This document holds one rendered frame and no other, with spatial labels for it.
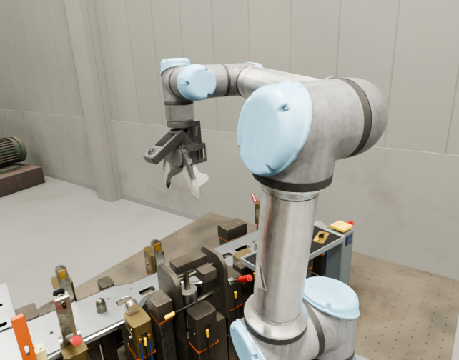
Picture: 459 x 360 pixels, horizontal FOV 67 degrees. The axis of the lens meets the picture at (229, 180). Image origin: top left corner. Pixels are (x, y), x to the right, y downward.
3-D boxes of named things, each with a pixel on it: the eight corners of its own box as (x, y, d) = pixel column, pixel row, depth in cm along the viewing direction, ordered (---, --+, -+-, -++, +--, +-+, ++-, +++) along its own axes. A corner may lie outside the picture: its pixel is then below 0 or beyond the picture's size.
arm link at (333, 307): (369, 348, 72) (374, 292, 67) (318, 375, 66) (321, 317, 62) (327, 313, 82) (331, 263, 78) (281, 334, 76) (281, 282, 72)
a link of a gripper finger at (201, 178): (217, 191, 91) (203, 160, 93) (199, 197, 87) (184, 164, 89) (212, 195, 94) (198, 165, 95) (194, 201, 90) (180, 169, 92)
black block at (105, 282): (117, 331, 149) (106, 271, 140) (126, 344, 142) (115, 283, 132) (104, 336, 146) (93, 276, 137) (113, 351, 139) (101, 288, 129)
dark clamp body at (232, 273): (231, 347, 138) (226, 263, 125) (250, 366, 129) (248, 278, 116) (216, 357, 134) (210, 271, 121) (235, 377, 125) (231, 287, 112)
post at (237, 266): (246, 346, 138) (243, 257, 125) (254, 353, 134) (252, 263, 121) (236, 352, 135) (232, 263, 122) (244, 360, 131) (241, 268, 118)
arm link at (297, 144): (320, 371, 68) (381, 85, 44) (254, 406, 61) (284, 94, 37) (284, 325, 77) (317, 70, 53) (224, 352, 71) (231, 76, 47)
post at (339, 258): (332, 313, 153) (338, 223, 139) (347, 323, 147) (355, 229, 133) (321, 321, 149) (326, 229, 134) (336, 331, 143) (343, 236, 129)
